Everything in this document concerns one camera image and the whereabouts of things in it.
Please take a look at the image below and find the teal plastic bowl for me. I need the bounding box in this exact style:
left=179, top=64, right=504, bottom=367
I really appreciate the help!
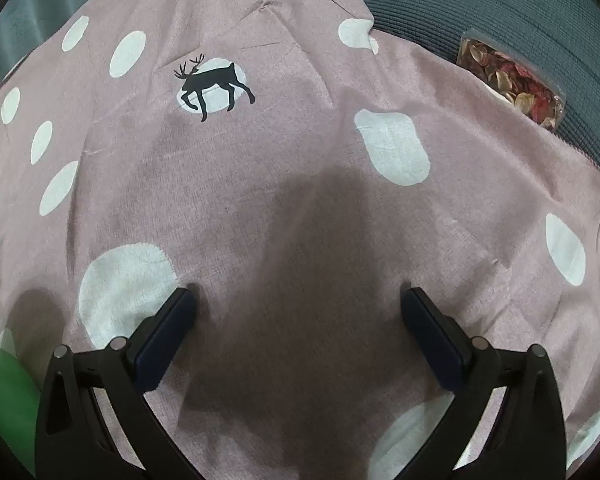
left=0, top=337, right=41, bottom=476

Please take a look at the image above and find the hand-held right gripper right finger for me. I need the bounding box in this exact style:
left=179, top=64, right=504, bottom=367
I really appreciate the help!
left=401, top=287, right=567, bottom=480

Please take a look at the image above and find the pink polka dot blanket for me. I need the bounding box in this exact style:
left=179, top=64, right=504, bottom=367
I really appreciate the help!
left=0, top=0, right=600, bottom=480

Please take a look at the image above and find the clear packet of dried petals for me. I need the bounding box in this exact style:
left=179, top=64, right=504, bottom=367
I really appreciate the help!
left=455, top=32, right=567, bottom=133

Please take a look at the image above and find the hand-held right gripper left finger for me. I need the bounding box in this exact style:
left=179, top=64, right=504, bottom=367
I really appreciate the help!
left=35, top=287, right=216, bottom=480

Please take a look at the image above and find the grey sofa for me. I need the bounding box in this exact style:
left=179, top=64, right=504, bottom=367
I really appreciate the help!
left=352, top=0, right=600, bottom=186

